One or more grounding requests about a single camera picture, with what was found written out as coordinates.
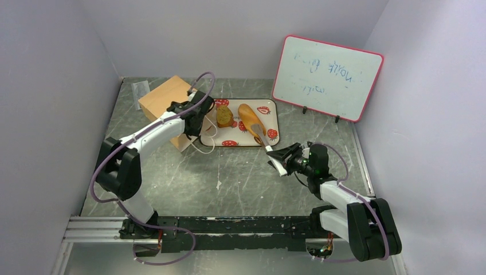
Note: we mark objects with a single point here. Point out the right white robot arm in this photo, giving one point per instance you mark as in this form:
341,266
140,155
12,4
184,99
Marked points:
367,224

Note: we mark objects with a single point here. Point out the strawberry pattern tray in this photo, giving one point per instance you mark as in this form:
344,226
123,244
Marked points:
237,135

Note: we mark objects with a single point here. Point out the pink framed whiteboard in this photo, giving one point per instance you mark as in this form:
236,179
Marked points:
324,77

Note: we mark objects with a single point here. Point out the clear plastic wrapper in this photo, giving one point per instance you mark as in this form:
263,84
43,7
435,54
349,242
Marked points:
139,90

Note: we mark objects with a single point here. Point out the long orange fake baguette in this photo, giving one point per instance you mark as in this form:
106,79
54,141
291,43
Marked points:
249,118

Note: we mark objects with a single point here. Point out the fake orange bread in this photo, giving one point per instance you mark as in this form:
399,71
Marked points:
224,117

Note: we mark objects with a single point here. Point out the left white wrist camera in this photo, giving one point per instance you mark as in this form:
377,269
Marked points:
192,94

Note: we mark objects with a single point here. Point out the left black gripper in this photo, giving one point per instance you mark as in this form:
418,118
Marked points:
193,133

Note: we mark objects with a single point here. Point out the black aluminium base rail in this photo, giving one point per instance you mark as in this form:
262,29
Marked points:
180,234

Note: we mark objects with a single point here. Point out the brown paper bag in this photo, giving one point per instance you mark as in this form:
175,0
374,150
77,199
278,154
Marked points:
156,102

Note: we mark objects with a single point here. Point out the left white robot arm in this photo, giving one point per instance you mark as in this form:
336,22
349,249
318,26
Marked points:
119,164

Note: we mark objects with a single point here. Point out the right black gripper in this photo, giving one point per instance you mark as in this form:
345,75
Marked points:
283,153

